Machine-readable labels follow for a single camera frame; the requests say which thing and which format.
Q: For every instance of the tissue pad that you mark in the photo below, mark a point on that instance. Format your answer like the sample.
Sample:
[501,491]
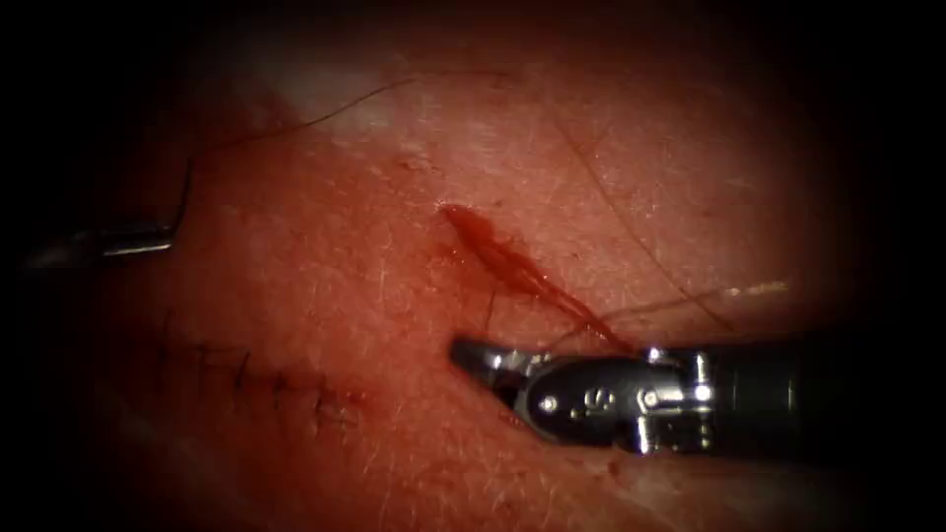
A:
[369,259]

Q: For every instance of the black thread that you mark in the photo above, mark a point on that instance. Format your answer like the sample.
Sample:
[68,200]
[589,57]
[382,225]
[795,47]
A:
[188,181]

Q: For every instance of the left arm needle driver jaw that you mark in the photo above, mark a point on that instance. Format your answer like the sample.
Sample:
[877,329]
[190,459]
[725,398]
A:
[140,244]

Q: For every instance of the black stitching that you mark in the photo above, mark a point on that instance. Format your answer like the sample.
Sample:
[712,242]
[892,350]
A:
[240,373]

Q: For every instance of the dark right arm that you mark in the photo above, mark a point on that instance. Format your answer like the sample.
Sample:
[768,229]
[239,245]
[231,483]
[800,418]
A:
[813,403]

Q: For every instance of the left arm needle driver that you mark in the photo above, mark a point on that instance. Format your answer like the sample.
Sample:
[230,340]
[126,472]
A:
[70,250]

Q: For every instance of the right arm needle driver jaw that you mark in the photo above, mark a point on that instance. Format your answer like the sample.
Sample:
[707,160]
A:
[491,356]
[508,386]

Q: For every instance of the right arm needle driver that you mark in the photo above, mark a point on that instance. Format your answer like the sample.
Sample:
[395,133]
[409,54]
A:
[606,403]

